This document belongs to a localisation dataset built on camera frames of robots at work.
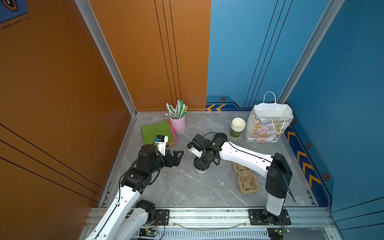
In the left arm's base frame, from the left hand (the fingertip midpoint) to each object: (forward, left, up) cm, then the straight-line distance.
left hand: (177, 150), depth 74 cm
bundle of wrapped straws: (+33, +3, -6) cm, 34 cm away
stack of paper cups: (+25, -37, -9) cm, 45 cm away
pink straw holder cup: (+29, +3, -14) cm, 32 cm away
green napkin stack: (+32, +15, -22) cm, 42 cm away
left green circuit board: (-32, +14, -23) cm, 41 cm away
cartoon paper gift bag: (+17, -49, +3) cm, 52 cm away
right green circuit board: (-31, -51, -20) cm, 63 cm away
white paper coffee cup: (-3, -13, -18) cm, 23 cm away
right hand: (-1, -13, -12) cm, 17 cm away
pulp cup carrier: (-9, -39, -19) cm, 44 cm away
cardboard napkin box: (+15, +5, -17) cm, 24 cm away
